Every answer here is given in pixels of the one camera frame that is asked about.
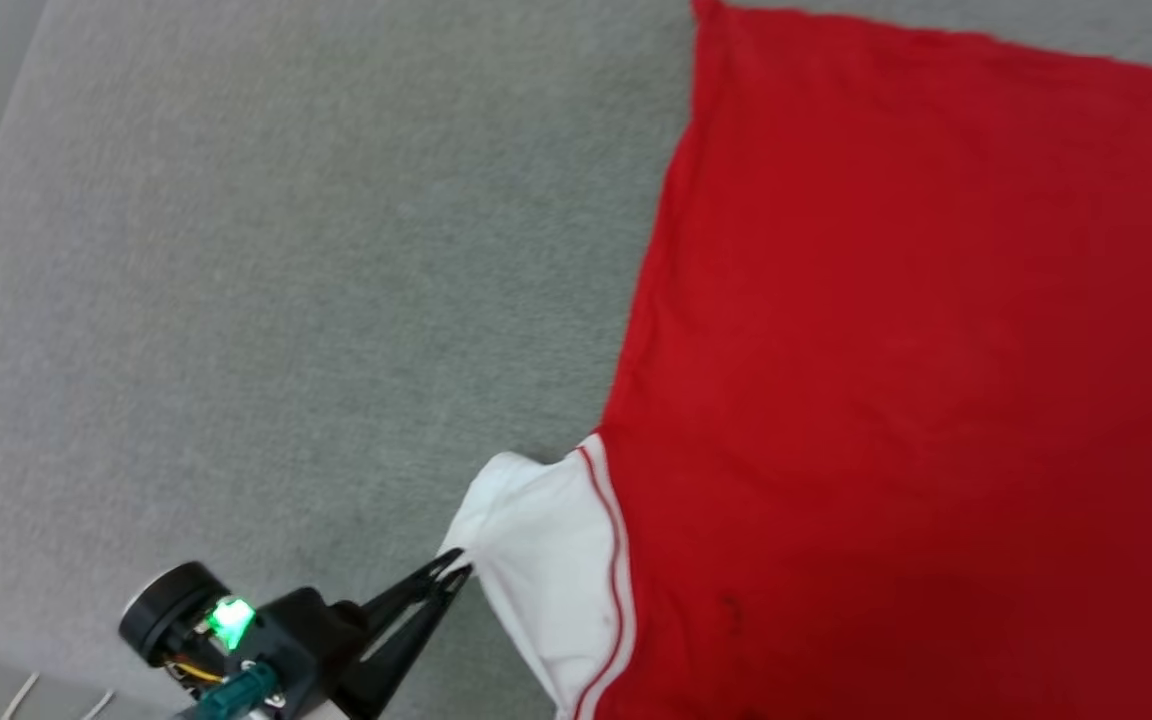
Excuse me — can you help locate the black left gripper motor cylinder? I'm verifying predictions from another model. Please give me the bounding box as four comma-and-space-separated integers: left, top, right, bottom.
119, 561, 257, 669

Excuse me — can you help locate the red white trimmed garment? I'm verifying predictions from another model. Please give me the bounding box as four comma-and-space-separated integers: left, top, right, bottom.
439, 0, 1152, 720

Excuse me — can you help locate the grey fabric sofa cushion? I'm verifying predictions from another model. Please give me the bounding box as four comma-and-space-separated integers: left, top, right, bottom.
0, 0, 1152, 720

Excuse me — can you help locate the teal left camera cable connector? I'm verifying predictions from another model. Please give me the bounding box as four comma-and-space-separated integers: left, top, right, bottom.
191, 664, 283, 720

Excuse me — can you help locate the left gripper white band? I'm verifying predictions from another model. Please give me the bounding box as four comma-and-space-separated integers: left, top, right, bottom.
276, 547, 474, 720

